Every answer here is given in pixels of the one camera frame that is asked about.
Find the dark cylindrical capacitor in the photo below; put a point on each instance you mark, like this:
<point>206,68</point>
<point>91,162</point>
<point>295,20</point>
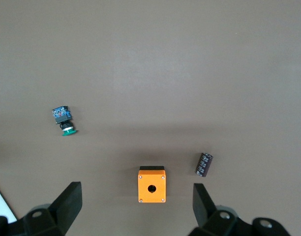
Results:
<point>204,164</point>

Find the green push button switch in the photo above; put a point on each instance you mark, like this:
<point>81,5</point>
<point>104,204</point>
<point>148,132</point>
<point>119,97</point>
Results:
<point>63,115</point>

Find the orange button enclosure box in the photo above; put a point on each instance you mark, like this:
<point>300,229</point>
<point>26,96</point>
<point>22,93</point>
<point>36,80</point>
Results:
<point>145,186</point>

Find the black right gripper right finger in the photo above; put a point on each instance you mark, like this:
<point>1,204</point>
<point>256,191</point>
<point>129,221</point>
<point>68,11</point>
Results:
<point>202,206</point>

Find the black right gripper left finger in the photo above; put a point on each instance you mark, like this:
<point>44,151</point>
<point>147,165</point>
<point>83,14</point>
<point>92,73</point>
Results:
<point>67,206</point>

